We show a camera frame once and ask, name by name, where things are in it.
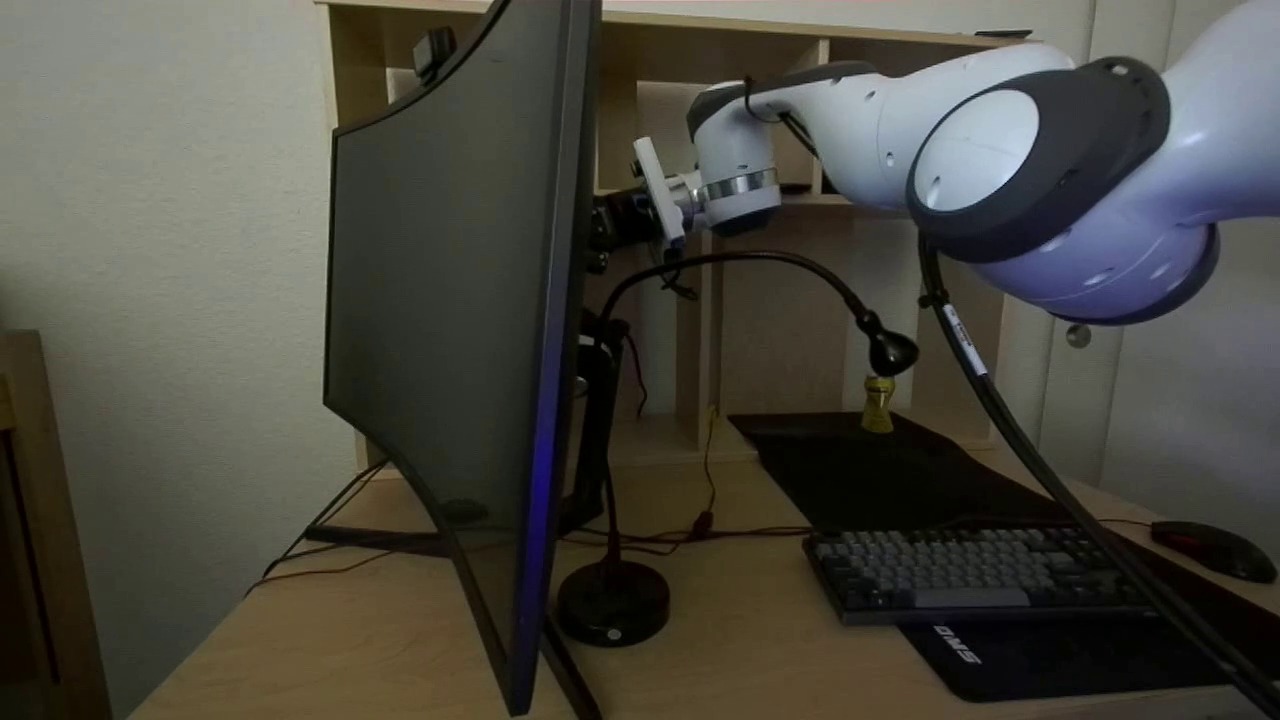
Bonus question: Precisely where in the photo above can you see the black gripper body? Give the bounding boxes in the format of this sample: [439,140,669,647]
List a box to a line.
[586,174,669,259]

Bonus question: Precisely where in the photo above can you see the black gooseneck desk lamp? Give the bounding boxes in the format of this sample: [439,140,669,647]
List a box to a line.
[547,249,922,655]

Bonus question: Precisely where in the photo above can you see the curved black computer monitor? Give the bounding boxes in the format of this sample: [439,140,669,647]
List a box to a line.
[318,0,602,720]

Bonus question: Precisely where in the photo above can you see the light wooden shelf unit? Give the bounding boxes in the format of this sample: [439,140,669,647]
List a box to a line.
[311,0,1044,466]

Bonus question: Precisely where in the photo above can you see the large black desk mat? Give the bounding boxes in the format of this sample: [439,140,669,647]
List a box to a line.
[725,409,1280,708]

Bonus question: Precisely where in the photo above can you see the grey mechanical keyboard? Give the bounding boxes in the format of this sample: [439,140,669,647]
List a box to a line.
[800,524,1192,632]

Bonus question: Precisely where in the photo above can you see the black and red mouse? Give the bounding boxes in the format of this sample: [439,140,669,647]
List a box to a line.
[1147,516,1280,586]

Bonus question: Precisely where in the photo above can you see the dark lamp cord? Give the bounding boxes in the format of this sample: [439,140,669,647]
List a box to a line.
[557,453,811,555]

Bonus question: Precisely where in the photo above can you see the thin black monitor cable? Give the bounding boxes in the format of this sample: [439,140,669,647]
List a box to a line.
[252,457,390,592]

